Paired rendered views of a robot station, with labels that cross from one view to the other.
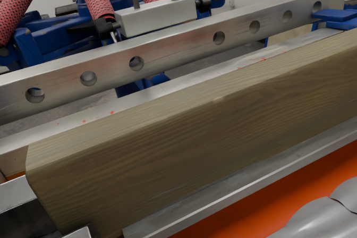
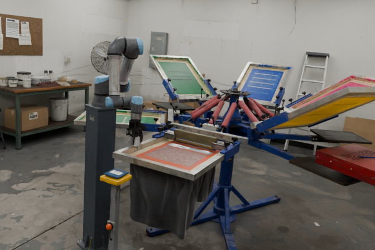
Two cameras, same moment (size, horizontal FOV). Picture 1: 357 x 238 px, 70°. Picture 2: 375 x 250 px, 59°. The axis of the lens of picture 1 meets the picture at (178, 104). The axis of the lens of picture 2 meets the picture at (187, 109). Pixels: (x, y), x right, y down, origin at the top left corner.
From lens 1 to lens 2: 2.46 m
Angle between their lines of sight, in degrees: 46
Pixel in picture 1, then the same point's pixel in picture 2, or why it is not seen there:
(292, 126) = (192, 139)
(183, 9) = (213, 128)
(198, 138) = (183, 134)
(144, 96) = not seen: hidden behind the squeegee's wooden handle
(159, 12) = (208, 126)
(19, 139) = not seen: hidden behind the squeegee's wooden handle
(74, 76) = (189, 129)
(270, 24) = (225, 138)
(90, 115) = not seen: hidden behind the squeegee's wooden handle
